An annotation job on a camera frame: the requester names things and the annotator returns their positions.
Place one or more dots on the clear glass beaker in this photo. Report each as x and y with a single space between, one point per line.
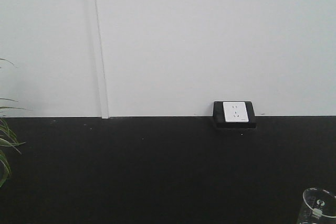
318 206

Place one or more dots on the green leafy plant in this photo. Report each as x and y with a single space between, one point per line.
8 138

